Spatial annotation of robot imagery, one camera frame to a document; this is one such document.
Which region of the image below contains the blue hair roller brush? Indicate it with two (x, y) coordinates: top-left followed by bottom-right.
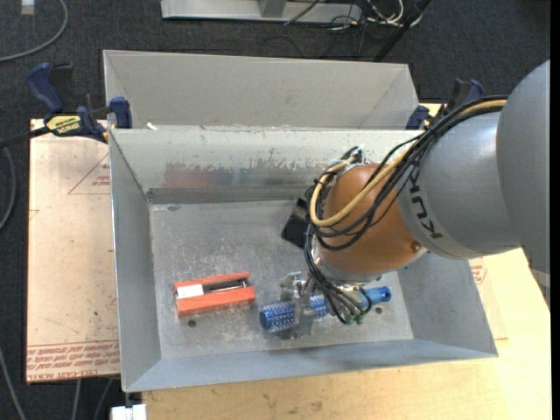
(258, 285), (392, 334)

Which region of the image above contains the orange stapler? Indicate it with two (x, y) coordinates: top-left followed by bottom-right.
(172, 270), (257, 319)

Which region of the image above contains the brown cardboard board red print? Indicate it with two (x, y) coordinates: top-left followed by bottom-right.
(25, 118), (509, 384)

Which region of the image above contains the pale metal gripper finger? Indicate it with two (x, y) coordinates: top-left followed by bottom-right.
(288, 297), (316, 340)
(278, 270), (306, 302)

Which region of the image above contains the grey metal bin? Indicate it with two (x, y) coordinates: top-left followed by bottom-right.
(102, 49), (499, 393)

